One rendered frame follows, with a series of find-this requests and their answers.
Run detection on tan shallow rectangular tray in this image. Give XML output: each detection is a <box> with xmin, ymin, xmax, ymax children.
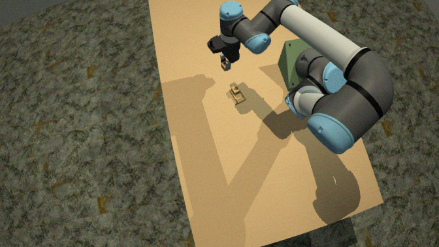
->
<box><xmin>229</xmin><ymin>89</ymin><xmax>246</xmax><ymax>104</ymax></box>

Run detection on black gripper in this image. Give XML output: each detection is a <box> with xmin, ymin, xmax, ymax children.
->
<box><xmin>207</xmin><ymin>31</ymin><xmax>240</xmax><ymax>71</ymax></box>

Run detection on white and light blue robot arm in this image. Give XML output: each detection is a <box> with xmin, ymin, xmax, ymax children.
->
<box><xmin>219</xmin><ymin>0</ymin><xmax>394</xmax><ymax>154</ymax></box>

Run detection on beige number cube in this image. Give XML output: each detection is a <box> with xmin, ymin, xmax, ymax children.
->
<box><xmin>221</xmin><ymin>60</ymin><xmax>227</xmax><ymax>71</ymax></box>
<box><xmin>231</xmin><ymin>85</ymin><xmax>240</xmax><ymax>95</ymax></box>

